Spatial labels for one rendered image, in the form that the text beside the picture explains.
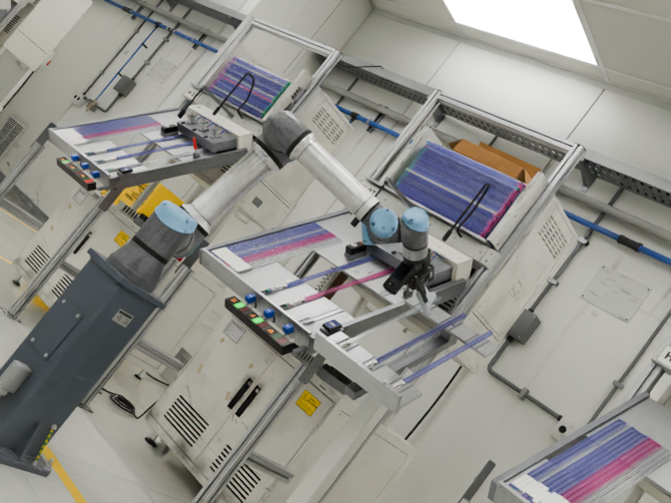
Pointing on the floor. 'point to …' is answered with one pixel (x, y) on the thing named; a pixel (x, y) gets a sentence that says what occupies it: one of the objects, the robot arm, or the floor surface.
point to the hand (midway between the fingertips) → (408, 304)
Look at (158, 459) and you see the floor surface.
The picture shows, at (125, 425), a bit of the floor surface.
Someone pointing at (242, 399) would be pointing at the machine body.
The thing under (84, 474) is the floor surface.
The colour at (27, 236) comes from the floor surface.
